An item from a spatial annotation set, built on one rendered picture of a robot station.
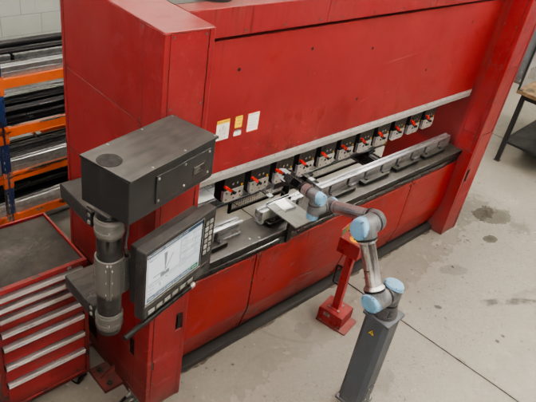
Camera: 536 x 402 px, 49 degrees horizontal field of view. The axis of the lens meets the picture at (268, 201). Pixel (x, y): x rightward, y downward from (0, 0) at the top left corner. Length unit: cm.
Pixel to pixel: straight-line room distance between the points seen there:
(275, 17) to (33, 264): 172
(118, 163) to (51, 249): 125
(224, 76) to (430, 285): 288
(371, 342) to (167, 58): 203
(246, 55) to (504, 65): 264
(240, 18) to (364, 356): 205
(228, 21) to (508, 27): 279
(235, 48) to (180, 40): 55
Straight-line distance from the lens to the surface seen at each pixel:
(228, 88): 293
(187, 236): 245
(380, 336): 347
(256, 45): 296
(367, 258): 315
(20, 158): 444
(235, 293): 373
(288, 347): 418
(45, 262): 320
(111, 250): 231
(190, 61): 243
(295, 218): 361
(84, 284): 272
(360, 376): 374
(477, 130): 525
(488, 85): 514
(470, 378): 448
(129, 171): 208
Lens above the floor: 305
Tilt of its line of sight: 33 degrees down
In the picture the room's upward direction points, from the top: 10 degrees clockwise
